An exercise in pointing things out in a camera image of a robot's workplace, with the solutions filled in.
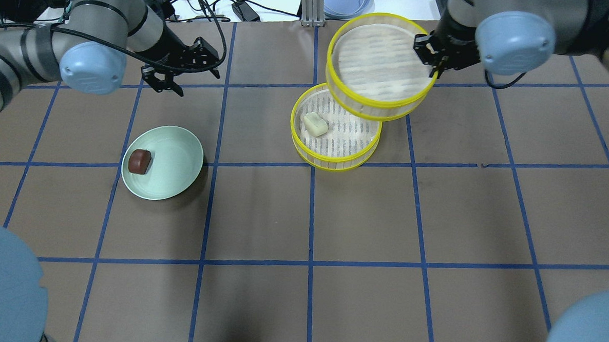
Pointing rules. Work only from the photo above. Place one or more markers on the white bun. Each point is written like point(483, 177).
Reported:
point(314, 124)

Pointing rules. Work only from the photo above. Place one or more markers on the blue plate on desk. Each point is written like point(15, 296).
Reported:
point(345, 9)

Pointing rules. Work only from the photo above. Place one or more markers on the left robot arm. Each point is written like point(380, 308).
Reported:
point(88, 53)

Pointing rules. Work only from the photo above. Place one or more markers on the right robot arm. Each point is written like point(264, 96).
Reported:
point(512, 37)

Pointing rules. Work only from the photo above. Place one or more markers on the black power adapter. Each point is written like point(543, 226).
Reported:
point(245, 12)

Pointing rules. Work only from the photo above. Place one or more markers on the light green plate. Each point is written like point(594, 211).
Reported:
point(176, 159)

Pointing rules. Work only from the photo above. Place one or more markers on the aluminium frame post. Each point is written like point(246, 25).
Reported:
point(312, 13)

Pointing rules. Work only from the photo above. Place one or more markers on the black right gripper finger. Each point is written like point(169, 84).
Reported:
point(435, 72)

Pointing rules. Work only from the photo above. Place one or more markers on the brown bun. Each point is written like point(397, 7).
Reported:
point(139, 161)

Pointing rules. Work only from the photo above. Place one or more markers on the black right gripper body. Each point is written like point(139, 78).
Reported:
point(457, 48)

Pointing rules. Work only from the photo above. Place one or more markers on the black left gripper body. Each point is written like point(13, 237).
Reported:
point(161, 57)

